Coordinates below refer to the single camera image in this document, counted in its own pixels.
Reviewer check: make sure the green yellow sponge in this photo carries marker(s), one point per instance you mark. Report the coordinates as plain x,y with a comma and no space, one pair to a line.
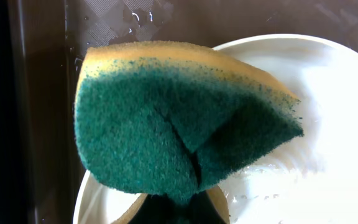
169,120

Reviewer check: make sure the white plate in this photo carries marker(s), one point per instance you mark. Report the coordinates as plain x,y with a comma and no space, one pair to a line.
257,130

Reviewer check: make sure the brown serving tray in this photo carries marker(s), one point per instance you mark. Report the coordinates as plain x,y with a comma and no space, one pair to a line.
197,18

